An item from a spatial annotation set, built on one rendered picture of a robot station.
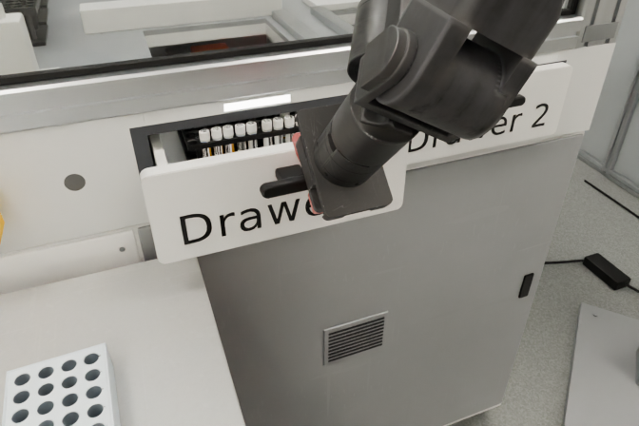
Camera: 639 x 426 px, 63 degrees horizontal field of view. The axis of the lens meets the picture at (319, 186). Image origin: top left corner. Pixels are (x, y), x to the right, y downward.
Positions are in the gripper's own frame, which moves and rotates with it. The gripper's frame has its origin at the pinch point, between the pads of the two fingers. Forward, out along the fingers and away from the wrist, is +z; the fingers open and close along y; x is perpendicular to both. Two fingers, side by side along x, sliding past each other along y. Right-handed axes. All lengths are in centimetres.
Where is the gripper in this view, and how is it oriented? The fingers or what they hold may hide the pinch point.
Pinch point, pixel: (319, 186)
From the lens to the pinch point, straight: 55.3
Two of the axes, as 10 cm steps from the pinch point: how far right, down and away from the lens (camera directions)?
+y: -2.7, -9.4, 2.2
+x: -9.3, 2.0, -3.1
